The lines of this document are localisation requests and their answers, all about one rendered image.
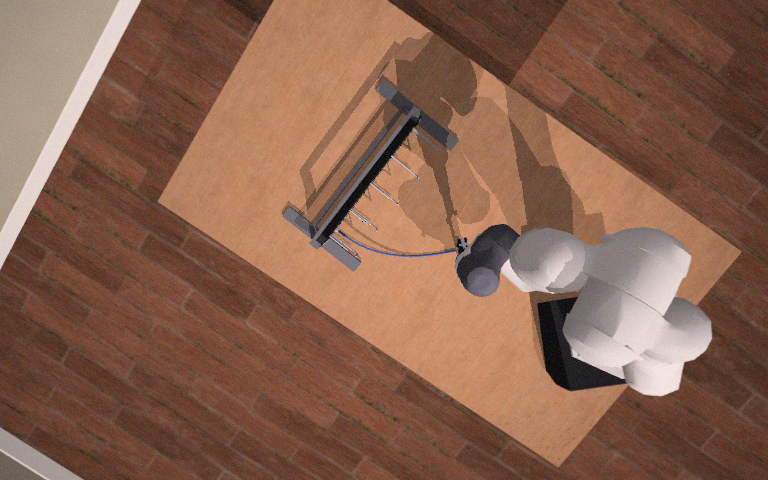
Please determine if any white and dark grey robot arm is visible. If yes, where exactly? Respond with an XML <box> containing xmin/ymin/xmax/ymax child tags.
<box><xmin>455</xmin><ymin>224</ymin><xmax>712</xmax><ymax>396</ymax></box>

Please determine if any grey metal rack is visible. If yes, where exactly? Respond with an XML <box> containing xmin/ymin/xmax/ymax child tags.
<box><xmin>282</xmin><ymin>80</ymin><xmax>459</xmax><ymax>272</ymax></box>

